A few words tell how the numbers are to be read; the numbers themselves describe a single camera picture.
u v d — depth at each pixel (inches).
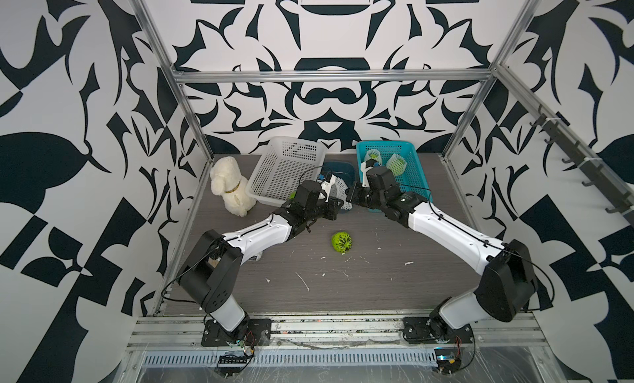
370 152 43.9
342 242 34.1
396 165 42.6
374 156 42.8
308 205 26.2
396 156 42.8
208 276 17.5
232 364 28.6
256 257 34.2
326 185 30.5
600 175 21.6
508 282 16.7
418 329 29.3
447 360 27.9
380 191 24.4
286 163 45.5
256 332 29.3
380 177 24.3
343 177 34.6
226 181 34.4
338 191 32.7
